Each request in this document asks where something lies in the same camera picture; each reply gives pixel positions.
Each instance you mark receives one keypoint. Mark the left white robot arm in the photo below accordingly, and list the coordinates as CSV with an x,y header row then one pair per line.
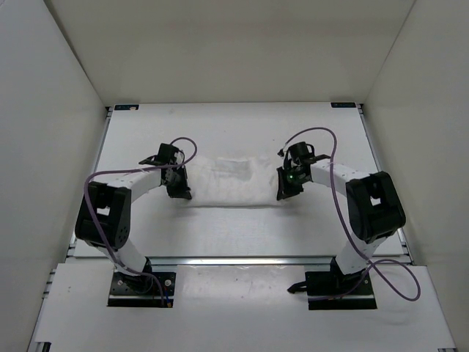
x,y
105,213

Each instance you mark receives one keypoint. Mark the left blue corner label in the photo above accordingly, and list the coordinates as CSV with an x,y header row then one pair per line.
x,y
126,107

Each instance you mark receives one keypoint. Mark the white pleated skirt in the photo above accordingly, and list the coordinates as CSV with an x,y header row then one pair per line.
x,y
247,182

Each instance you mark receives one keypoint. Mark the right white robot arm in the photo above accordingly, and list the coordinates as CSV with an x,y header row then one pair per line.
x,y
375,213

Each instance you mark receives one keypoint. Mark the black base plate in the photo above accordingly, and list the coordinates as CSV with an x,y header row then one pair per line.
x,y
324,294
136,291

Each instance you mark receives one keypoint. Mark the blue corner label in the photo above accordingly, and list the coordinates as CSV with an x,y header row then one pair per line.
x,y
126,107
343,105

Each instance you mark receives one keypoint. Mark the aluminium rail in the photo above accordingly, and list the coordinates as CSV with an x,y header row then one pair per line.
x,y
241,261

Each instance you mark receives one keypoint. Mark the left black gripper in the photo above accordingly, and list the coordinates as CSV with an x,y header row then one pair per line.
x,y
182,191

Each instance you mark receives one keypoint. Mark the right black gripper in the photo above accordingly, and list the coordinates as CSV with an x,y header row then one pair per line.
x,y
285,191

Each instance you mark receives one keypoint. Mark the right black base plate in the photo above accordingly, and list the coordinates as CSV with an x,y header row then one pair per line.
x,y
324,294

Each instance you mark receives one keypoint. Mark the right blue corner label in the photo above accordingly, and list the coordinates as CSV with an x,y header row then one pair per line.
x,y
343,105

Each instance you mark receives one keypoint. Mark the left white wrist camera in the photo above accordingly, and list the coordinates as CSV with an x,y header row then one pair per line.
x,y
179,157

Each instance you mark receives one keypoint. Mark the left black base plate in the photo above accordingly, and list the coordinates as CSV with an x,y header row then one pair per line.
x,y
136,291

